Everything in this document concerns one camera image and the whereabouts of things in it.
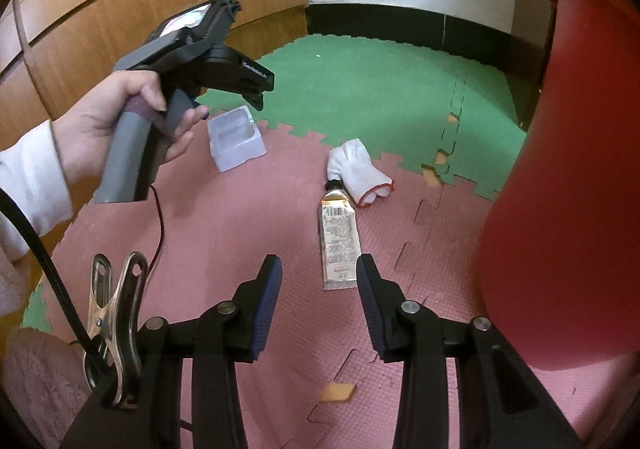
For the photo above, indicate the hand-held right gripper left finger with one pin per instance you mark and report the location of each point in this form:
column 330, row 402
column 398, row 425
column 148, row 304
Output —
column 265, row 314

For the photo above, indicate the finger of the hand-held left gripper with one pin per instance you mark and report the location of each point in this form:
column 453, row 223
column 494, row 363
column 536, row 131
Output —
column 250, row 98

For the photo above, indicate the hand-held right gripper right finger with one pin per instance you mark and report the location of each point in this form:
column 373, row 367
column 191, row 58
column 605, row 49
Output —
column 375, row 314

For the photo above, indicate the white printed sachet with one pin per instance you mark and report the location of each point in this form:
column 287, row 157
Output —
column 340, row 239

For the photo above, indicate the red bucket with green rim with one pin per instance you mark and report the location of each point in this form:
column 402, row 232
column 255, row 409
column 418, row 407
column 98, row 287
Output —
column 565, row 179

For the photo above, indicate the person's left forearm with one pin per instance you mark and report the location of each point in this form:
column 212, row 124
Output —
column 30, row 189

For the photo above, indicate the person's left hand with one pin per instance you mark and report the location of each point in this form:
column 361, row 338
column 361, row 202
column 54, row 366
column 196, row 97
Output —
column 90, row 129

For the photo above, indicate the white plastic tray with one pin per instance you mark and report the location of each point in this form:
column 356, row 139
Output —
column 235, row 139

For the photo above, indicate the pink foam mat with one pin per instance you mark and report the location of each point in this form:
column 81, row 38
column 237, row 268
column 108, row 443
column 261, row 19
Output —
column 225, row 229

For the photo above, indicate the brown wooden wardrobe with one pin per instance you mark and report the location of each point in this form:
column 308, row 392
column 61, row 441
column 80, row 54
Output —
column 100, row 4

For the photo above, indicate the green foam mat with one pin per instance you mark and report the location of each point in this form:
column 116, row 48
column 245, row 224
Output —
column 375, row 94

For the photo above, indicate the white cotton glove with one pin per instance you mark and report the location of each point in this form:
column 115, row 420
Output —
column 355, row 169

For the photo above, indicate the metal spring clip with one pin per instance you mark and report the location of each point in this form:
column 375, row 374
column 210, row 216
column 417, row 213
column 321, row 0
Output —
column 125, row 329

